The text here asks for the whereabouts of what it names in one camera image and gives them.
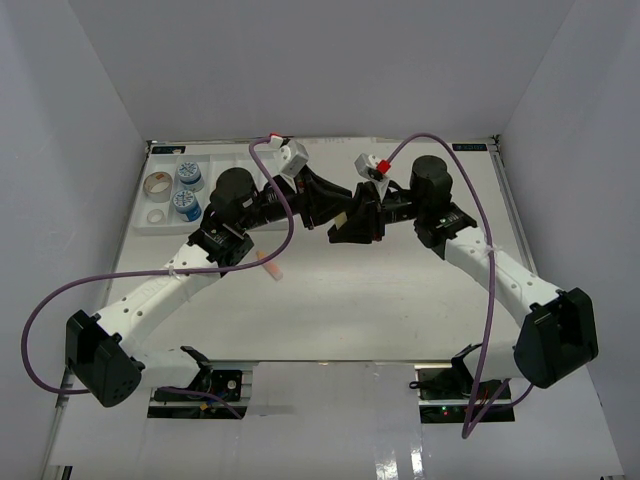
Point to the blue slime jar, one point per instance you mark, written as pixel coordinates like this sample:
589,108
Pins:
189,176
186,205

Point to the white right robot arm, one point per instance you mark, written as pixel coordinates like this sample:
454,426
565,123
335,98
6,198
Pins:
557,331

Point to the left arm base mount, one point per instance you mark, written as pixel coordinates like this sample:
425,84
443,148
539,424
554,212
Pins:
210,387

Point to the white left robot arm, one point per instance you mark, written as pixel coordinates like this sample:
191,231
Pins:
106,351

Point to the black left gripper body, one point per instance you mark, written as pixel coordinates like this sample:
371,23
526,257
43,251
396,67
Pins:
303,197

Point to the large clear tape roll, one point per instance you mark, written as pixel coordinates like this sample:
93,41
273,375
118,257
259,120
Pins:
157,187

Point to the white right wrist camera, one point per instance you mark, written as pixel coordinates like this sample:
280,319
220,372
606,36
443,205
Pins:
374,169

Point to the yellow highlighter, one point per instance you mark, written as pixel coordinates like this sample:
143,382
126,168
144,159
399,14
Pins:
340,220

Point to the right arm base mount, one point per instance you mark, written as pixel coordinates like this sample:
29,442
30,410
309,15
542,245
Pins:
454,382

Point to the small clear tape roll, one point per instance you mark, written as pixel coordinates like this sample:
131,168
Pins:
156,217

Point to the pink orange highlighter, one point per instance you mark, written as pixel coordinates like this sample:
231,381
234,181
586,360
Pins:
269,266

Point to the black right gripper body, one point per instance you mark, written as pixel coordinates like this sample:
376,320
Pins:
399,206

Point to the white compartment tray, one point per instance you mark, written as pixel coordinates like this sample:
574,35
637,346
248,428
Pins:
166,166

